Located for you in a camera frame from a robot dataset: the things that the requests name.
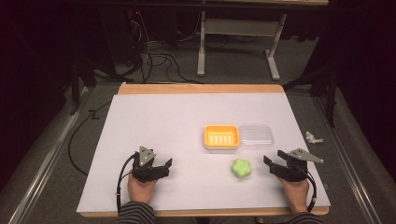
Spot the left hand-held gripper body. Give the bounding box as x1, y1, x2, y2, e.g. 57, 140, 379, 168
132, 146, 171, 184

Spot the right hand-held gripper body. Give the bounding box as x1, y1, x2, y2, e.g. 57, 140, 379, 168
270, 147, 325, 183

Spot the person's left hand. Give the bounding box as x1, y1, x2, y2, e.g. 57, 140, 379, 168
127, 172, 159, 205

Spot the person's right hand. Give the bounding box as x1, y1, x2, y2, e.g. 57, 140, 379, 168
277, 176, 311, 215

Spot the clear plastic lid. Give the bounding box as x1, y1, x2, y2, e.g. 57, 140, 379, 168
238, 124, 276, 150

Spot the green flower-shaped soap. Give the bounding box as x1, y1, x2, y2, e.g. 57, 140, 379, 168
231, 158, 252, 179

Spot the crumpled white paper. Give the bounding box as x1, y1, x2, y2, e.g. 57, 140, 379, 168
304, 131, 325, 145

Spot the white paper table mat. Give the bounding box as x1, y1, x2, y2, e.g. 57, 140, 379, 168
76, 92, 332, 215

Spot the yellow soap dish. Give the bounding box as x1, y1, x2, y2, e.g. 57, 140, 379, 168
203, 124, 241, 150

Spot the black stand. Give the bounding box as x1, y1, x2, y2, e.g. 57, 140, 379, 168
282, 63, 340, 129
68, 57, 98, 117

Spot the wooden table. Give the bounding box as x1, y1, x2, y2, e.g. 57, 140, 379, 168
76, 82, 332, 218

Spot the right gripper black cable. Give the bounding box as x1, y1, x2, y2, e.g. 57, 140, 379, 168
297, 166, 318, 214

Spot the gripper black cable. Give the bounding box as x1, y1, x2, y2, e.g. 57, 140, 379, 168
116, 152, 138, 217
297, 166, 318, 214

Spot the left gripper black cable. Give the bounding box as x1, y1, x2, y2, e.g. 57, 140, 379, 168
116, 152, 138, 217

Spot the aluminium floor rail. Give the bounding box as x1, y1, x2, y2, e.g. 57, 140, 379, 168
312, 96, 382, 224
7, 87, 92, 224

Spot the black floor cable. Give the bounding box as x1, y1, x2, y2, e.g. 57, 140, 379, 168
67, 102, 112, 177

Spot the bundle of floor cables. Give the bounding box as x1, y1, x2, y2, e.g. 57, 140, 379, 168
125, 8, 206, 85

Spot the white metal desk frame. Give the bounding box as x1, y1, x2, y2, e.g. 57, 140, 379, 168
196, 0, 330, 82

